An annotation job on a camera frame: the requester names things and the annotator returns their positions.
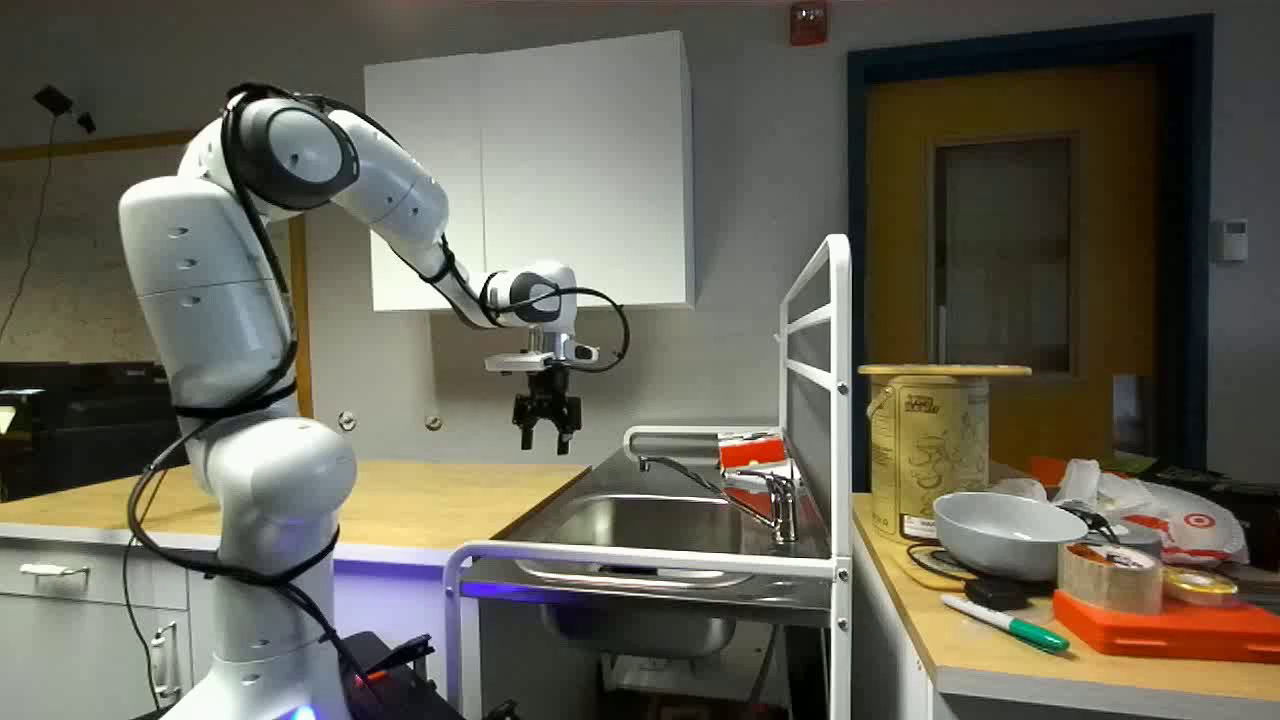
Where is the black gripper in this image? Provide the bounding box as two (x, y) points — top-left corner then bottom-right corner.
(512, 365), (587, 462)

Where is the chrome sink tap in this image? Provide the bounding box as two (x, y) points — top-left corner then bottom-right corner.
(634, 449), (807, 551)

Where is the stainless steel sink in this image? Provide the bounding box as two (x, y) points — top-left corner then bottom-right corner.
(496, 452), (832, 659)

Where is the white base cabinet wooden top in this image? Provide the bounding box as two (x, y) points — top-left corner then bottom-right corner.
(0, 457), (593, 720)

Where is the orange sponge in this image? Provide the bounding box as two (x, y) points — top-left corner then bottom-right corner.
(715, 435), (791, 473)

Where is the black box with orange button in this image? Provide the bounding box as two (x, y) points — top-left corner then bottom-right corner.
(337, 629), (468, 720)

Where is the yellow cylindrical container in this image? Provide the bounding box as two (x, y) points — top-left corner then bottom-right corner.
(866, 377), (995, 541)

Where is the yellow door with window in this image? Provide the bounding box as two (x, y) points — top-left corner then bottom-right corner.
(865, 57), (1163, 473)

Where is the thin wooden board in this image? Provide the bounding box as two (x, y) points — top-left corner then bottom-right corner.
(854, 362), (1037, 385)

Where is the black machine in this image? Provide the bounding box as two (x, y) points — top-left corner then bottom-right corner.
(0, 358), (188, 503)

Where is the grey bowl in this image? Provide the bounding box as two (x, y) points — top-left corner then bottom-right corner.
(933, 489), (1091, 584)

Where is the small black block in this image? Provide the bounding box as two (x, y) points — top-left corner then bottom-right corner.
(961, 573), (1030, 615)

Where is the red fire alarm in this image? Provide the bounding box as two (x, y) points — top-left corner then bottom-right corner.
(786, 0), (832, 51)

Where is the white table wooden top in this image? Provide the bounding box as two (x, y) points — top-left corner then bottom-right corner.
(849, 492), (1280, 720)

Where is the green white marker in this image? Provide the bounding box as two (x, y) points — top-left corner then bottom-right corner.
(937, 594), (1076, 659)

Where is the wood framed whiteboard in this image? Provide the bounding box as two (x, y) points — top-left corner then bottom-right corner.
(0, 129), (321, 420)

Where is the clear tape roll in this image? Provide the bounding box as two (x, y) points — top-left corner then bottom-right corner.
(1057, 536), (1167, 620)

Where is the white red plastic bag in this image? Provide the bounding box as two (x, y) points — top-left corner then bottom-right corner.
(1024, 457), (1256, 573)

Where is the flat orange box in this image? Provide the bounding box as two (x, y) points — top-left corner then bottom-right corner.
(1048, 590), (1280, 668)

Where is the small round tin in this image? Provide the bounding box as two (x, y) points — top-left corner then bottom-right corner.
(1159, 566), (1242, 612)

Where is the white wall cabinet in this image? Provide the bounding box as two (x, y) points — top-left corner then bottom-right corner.
(358, 30), (697, 318)

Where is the white metal rack frame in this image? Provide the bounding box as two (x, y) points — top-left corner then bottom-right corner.
(442, 234), (858, 720)

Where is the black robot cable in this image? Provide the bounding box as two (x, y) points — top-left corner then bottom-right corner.
(121, 81), (633, 720)

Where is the dark blue door frame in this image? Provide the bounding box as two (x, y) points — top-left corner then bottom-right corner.
(845, 12), (1214, 492)

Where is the metal cabinet door handle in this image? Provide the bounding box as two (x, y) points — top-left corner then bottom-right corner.
(146, 615), (184, 704)

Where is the metal drawer handle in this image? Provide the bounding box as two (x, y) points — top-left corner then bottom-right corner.
(17, 561), (97, 599)

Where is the black wall mounted camera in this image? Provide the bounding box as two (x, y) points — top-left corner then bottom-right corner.
(30, 86), (100, 138)

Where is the white wall thermostat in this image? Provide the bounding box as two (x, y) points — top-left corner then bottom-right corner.
(1212, 215), (1256, 267)

